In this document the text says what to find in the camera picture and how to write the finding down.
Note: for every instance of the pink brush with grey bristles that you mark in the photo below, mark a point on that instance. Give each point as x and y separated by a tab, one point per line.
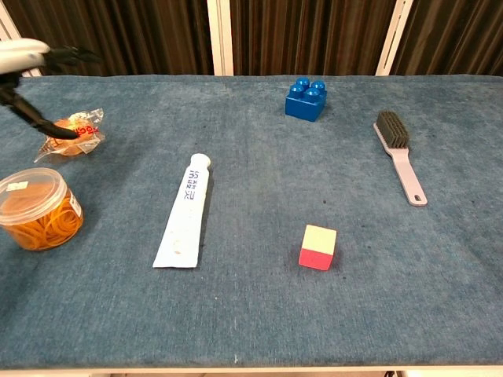
395	143

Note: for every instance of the slanted white frame post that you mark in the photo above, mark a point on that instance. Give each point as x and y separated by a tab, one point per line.
9	27

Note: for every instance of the blue table cloth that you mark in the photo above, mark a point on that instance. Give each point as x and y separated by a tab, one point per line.
251	306

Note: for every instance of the packaged orange bun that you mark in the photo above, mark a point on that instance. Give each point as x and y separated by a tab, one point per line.
76	135

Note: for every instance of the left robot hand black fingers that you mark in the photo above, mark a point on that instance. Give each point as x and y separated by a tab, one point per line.
23	53

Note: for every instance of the wide white frame post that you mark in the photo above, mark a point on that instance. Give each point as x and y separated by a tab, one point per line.
221	37

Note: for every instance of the white toothpaste tube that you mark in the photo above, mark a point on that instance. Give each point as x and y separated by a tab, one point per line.
184	212

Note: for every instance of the blue toy building block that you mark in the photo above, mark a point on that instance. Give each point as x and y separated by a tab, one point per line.
304	104

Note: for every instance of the white frame post with slot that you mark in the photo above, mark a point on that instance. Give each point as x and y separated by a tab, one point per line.
393	39

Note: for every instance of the dark brown curtain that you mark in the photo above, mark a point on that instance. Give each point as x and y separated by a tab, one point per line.
306	35

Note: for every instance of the clear jar of rubber bands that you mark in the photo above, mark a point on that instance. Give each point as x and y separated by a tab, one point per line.
37	212

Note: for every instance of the yellow and red cube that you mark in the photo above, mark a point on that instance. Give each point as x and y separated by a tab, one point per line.
318	247

